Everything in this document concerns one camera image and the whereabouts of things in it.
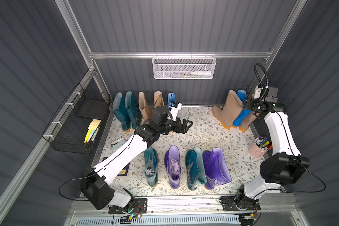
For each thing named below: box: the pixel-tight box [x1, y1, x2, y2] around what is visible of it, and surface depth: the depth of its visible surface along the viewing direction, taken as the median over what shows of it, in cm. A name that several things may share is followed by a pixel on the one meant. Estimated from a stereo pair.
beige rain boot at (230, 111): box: [211, 89, 243, 130], surface depth 95 cm
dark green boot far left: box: [112, 92, 131, 132], surface depth 90 cm
